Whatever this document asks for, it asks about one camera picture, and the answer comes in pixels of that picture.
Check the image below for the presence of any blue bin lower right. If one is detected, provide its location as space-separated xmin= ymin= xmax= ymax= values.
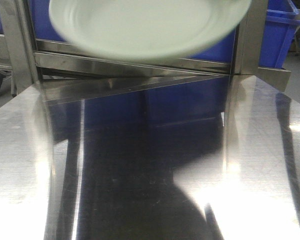
xmin=259 ymin=0 xmax=300 ymax=69

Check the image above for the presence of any stainless steel shelf rack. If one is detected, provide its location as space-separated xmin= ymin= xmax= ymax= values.
xmin=0 ymin=0 xmax=291 ymax=102

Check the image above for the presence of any pale green plate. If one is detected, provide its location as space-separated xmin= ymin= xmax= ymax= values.
xmin=48 ymin=0 xmax=251 ymax=63

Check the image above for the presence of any blue bin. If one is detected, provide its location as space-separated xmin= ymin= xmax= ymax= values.
xmin=259 ymin=0 xmax=300 ymax=69
xmin=28 ymin=0 xmax=65 ymax=42

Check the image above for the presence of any blue bin lower left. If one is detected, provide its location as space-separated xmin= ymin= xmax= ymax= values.
xmin=28 ymin=0 xmax=65 ymax=42

